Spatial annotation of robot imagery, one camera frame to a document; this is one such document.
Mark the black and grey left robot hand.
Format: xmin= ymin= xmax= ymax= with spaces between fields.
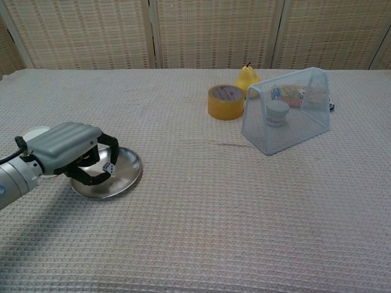
xmin=29 ymin=121 xmax=120 ymax=186

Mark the white paper cup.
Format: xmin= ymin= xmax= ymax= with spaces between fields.
xmin=23 ymin=126 xmax=51 ymax=143

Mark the round steel plate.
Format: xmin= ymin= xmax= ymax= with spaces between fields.
xmin=70 ymin=146 xmax=143 ymax=201

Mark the beige woven tablecloth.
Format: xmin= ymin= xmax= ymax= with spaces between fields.
xmin=0 ymin=68 xmax=391 ymax=293

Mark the yellowish tape roll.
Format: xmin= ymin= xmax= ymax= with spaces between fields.
xmin=207 ymin=84 xmax=246 ymax=121

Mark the bamboo folding screen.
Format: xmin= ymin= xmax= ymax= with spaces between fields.
xmin=0 ymin=0 xmax=391 ymax=80

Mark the yellow toy pear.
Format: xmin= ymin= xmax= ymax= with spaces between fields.
xmin=235 ymin=62 xmax=261 ymax=99

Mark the colourful snack packet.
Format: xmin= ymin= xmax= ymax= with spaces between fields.
xmin=270 ymin=85 xmax=336 ymax=112

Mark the blue wire mesh basket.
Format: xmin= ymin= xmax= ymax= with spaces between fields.
xmin=241 ymin=67 xmax=331 ymax=157

